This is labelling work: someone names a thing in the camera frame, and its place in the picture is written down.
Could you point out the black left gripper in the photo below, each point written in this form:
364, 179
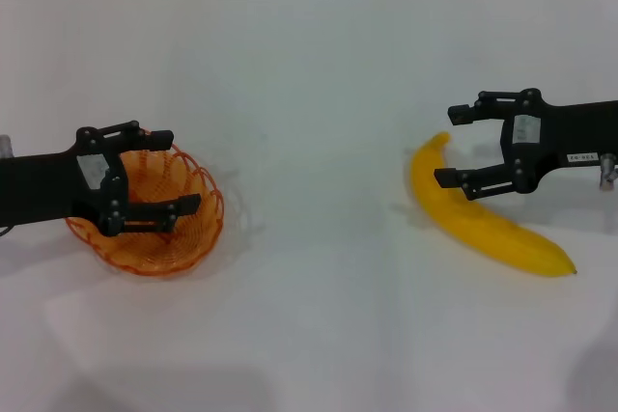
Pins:
43, 185

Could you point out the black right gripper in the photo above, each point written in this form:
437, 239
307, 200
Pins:
574, 134

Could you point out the orange woven plastic basket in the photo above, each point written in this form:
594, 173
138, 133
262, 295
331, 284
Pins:
154, 243

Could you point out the yellow banana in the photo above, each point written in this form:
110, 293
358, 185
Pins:
497, 233

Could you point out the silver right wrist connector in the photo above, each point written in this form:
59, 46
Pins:
606, 173

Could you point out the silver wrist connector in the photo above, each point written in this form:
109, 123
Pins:
606, 173
4, 146

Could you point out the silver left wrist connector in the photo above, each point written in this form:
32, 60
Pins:
4, 146

